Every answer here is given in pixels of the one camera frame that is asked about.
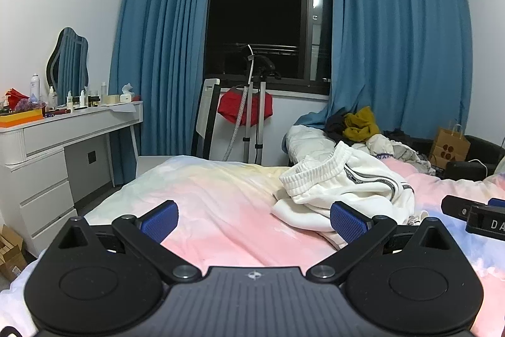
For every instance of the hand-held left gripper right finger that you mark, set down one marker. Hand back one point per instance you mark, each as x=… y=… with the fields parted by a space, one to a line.
x=349 y=222

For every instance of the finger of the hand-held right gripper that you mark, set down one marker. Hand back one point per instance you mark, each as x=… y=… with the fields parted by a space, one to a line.
x=498 y=202
x=457 y=207

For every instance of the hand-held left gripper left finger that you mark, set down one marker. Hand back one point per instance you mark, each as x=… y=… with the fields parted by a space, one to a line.
x=159 y=221

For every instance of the white striped pants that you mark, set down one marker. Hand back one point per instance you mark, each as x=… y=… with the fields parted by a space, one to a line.
x=367 y=187

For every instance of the black sofa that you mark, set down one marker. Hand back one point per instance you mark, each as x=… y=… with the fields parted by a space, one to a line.
x=479 y=151

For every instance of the brown paper bag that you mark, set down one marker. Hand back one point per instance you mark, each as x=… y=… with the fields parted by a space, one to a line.
x=449 y=149

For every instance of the pastel bed blanket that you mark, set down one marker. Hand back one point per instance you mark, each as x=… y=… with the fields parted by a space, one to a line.
x=221 y=199

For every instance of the grey cloth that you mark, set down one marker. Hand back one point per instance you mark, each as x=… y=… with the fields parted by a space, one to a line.
x=410 y=157

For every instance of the white cloth with purple print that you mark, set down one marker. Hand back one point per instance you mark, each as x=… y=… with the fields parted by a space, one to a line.
x=380 y=147

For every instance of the mustard yellow cloth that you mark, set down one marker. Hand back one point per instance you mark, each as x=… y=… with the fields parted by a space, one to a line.
x=361 y=123

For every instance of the dark cloth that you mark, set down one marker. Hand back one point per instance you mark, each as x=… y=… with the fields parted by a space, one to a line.
x=335 y=123

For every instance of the white folding board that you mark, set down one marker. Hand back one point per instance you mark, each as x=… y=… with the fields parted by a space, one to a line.
x=206 y=112

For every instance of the white dressing table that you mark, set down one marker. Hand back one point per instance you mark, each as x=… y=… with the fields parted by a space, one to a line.
x=43 y=171

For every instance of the white tissue box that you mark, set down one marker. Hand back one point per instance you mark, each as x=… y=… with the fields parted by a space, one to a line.
x=127 y=97

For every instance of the beige box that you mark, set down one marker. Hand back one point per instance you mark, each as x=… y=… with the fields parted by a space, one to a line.
x=111 y=100

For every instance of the red garment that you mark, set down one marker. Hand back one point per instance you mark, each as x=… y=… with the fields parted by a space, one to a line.
x=232 y=106

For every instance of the clear tall bottle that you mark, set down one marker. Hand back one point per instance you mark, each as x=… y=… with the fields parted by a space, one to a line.
x=103 y=92

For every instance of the garment steamer stand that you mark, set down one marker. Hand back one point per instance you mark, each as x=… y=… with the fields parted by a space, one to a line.
x=260 y=112

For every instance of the small white bottle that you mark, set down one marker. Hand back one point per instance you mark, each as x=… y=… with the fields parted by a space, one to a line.
x=69 y=101
x=83 y=99

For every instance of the cardboard box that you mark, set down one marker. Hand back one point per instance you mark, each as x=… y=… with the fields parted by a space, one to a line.
x=10 y=252

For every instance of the white pump bottle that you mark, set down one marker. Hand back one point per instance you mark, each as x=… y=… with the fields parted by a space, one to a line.
x=52 y=98

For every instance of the blue curtain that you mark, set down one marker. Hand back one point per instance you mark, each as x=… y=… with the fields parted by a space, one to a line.
x=402 y=45
x=165 y=45

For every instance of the purple flowers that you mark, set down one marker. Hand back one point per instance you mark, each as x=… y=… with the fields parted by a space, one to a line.
x=31 y=105

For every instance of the orange box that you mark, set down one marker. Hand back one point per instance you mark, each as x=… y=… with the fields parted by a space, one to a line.
x=19 y=118

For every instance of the wavy black-framed mirror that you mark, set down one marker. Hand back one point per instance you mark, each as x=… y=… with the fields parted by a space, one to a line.
x=73 y=60

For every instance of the white spray can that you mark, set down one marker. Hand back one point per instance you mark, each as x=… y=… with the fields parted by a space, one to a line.
x=35 y=86

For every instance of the red bag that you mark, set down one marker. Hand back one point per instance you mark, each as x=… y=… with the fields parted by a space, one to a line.
x=15 y=97

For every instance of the dark wall socket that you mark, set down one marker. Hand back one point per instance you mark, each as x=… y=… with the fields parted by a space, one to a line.
x=91 y=157

